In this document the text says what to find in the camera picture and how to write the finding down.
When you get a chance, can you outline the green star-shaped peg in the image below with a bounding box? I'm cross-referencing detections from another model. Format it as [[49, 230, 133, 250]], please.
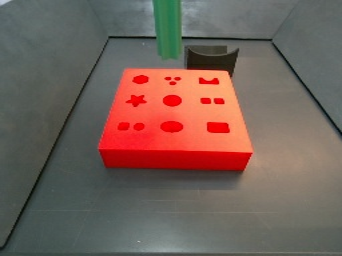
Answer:
[[152, 0, 181, 59]]

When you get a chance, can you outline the red shape-sorting block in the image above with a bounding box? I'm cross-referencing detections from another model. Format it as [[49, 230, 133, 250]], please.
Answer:
[[98, 69, 252, 171]]

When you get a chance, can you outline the black curved holder bracket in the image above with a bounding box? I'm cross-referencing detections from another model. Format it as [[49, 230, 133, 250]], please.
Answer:
[[184, 45, 239, 76]]

